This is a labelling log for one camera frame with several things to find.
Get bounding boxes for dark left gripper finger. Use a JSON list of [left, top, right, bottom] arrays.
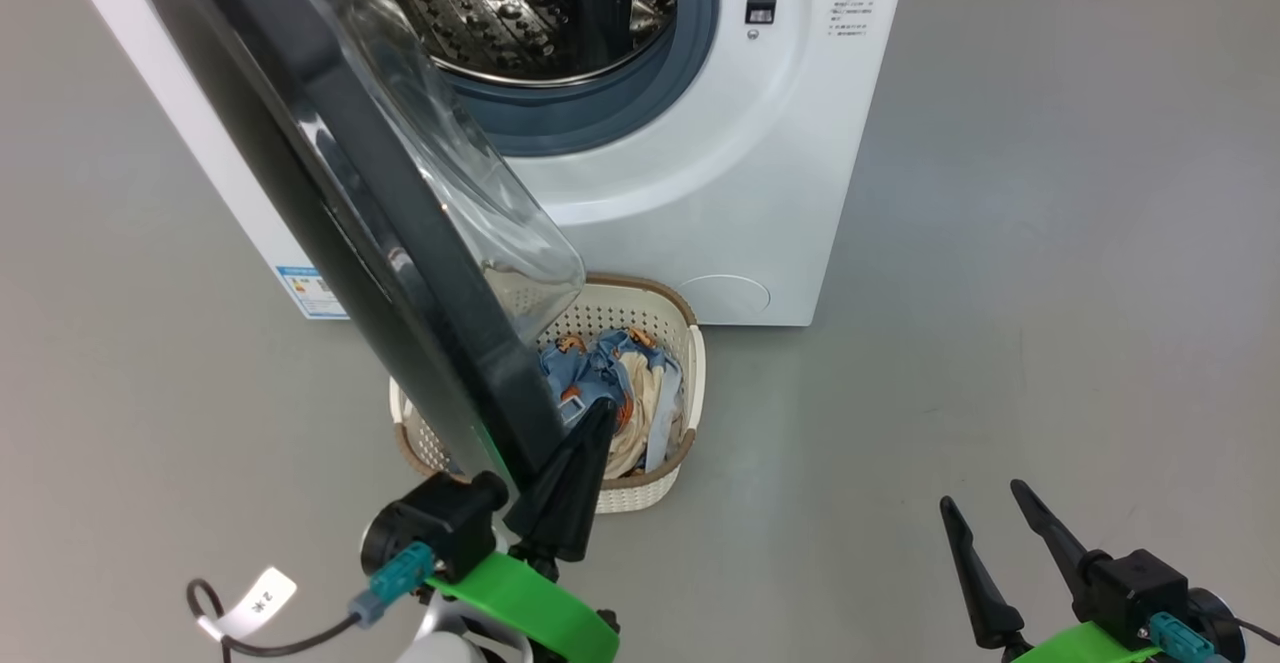
[[503, 443, 563, 538], [528, 398, 619, 564]]

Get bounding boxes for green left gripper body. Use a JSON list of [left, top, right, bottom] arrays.
[[425, 541, 622, 663]]

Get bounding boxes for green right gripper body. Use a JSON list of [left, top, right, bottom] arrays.
[[1000, 621, 1166, 663]]

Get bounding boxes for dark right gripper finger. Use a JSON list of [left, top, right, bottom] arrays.
[[1010, 480, 1109, 624], [940, 496, 1027, 650]]

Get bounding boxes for blue cartoon print garment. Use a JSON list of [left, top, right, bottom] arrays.
[[540, 328, 691, 474]]

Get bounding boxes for black washing machine door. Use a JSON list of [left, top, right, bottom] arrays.
[[120, 0, 588, 504]]

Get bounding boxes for white front-load washing machine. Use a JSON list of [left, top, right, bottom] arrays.
[[55, 0, 913, 328]]

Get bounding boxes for stainless steel washing machine drum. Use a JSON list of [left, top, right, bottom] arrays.
[[320, 0, 679, 87]]

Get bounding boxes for cream perforated laundry basket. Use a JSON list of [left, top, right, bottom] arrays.
[[390, 273, 707, 515]]

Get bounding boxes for round white filter cover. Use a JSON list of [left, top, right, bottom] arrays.
[[677, 274, 772, 325]]

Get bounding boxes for blue energy label sticker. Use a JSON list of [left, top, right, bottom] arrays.
[[276, 265, 349, 320]]

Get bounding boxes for right cable with teal plug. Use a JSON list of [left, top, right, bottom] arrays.
[[1148, 611, 1280, 663]]

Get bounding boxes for cable with teal plug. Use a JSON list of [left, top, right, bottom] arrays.
[[1148, 611, 1280, 663], [187, 541, 437, 660]]

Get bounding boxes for left cable with teal plug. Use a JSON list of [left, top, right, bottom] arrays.
[[187, 541, 437, 660]]

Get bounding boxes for white paper cable tag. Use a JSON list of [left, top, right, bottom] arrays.
[[197, 567, 298, 642]]

